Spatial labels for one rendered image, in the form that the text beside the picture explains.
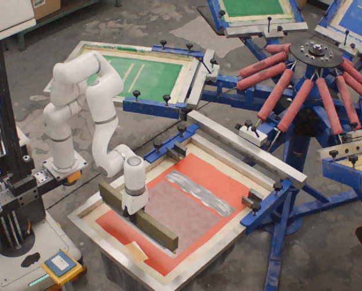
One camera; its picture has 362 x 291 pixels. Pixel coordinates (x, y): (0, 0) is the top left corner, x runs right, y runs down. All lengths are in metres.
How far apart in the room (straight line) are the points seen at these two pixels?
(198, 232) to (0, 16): 1.21
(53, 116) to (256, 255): 1.80
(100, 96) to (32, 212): 1.43
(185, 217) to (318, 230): 1.52
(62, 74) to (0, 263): 1.53
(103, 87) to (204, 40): 3.66
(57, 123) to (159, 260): 0.66
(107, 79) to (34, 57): 3.52
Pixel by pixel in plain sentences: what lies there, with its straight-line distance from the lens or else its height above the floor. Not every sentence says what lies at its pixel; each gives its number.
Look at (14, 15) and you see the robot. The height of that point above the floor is 1.96.
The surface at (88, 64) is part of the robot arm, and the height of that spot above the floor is 1.68.
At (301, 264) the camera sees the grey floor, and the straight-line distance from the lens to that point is 3.33.
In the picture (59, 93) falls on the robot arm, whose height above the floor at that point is 1.55.
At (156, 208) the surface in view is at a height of 0.96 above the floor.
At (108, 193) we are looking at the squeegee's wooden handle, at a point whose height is 1.14.
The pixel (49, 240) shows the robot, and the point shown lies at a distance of 3.04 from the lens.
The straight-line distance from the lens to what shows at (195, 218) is 2.21.
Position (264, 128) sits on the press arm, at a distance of 2.55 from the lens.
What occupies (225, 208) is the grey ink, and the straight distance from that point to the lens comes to 2.25.
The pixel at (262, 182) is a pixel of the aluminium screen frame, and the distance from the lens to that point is 2.35.
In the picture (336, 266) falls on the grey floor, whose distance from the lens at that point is 3.38.
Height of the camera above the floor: 2.61
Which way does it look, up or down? 41 degrees down
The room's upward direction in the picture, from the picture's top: 2 degrees clockwise
